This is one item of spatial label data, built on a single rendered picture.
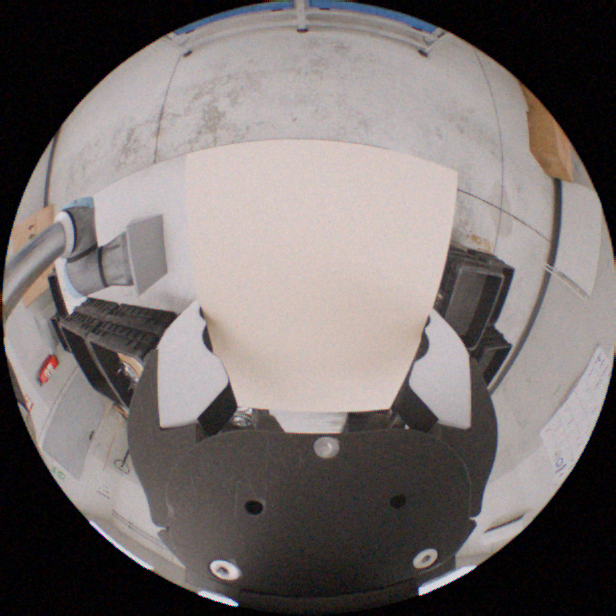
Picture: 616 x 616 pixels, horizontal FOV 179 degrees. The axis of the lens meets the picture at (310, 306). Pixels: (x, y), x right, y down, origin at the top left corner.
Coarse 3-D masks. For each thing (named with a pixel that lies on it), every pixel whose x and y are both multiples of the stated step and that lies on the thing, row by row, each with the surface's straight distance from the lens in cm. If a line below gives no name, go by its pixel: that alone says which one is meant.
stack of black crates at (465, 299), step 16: (448, 256) 93; (464, 256) 109; (448, 272) 92; (464, 272) 101; (480, 272) 92; (496, 272) 100; (448, 288) 91; (464, 288) 104; (480, 288) 112; (496, 288) 107; (448, 304) 89; (464, 304) 109; (480, 304) 114; (448, 320) 108; (464, 320) 115; (480, 320) 114; (464, 336) 121; (480, 336) 114
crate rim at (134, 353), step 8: (88, 336) 79; (96, 336) 76; (104, 344) 71; (112, 344) 68; (120, 344) 67; (120, 352) 66; (128, 352) 62; (136, 352) 61; (112, 384) 92; (128, 408) 102
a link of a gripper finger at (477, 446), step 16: (480, 384) 9; (480, 400) 9; (480, 416) 8; (496, 416) 9; (432, 432) 8; (448, 432) 7; (464, 432) 8; (480, 432) 8; (496, 432) 8; (464, 448) 7; (480, 448) 8; (496, 448) 8; (480, 464) 7; (480, 480) 7; (480, 496) 7; (480, 512) 7
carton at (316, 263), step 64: (192, 192) 10; (256, 192) 9; (320, 192) 9; (384, 192) 9; (448, 192) 11; (192, 256) 11; (256, 256) 10; (320, 256) 9; (384, 256) 10; (256, 320) 11; (320, 320) 11; (384, 320) 11; (256, 384) 14; (320, 384) 14; (384, 384) 15
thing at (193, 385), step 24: (192, 312) 11; (168, 336) 10; (192, 336) 10; (168, 360) 9; (192, 360) 8; (216, 360) 8; (168, 384) 8; (192, 384) 8; (216, 384) 7; (168, 408) 7; (192, 408) 7; (216, 408) 7; (216, 432) 8
